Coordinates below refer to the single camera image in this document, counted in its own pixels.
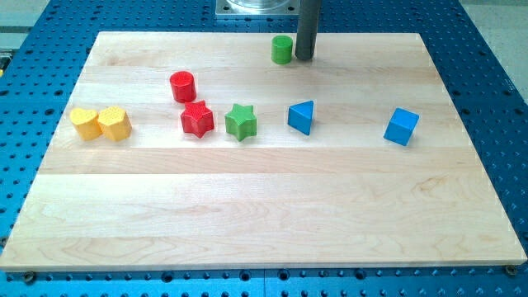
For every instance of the blue cube block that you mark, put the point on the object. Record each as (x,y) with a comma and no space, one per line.
(401,126)

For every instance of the yellow heart block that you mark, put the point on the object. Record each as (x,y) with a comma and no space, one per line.
(85,123)

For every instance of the green cylinder block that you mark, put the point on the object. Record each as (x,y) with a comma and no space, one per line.
(281,49)

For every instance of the red star block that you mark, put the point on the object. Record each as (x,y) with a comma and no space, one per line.
(197,119)

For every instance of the red cylinder block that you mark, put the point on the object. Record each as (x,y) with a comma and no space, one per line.
(183,86)

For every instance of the green star block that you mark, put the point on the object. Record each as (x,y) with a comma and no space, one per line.
(241,122)

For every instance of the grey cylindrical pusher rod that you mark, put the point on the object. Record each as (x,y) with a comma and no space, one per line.
(307,29)

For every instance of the yellow hexagon block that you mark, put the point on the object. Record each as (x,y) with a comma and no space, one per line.
(114,123)

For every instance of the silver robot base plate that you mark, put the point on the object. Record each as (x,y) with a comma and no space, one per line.
(256,7)

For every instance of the light wooden board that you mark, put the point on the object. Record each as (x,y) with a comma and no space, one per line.
(342,196)

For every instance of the blue triangle block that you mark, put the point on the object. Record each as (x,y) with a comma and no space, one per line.
(300,116)

